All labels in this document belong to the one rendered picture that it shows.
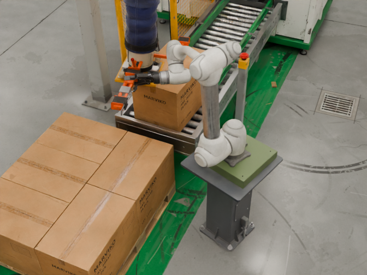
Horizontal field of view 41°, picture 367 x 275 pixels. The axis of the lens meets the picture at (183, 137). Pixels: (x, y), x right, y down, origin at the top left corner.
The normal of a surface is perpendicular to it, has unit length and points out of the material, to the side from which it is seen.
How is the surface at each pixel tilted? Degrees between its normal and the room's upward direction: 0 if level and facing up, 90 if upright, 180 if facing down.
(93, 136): 0
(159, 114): 90
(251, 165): 1
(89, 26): 90
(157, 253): 0
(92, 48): 88
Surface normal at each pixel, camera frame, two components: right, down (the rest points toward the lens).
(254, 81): -0.01, -0.73
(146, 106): -0.48, 0.60
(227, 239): -0.67, 0.51
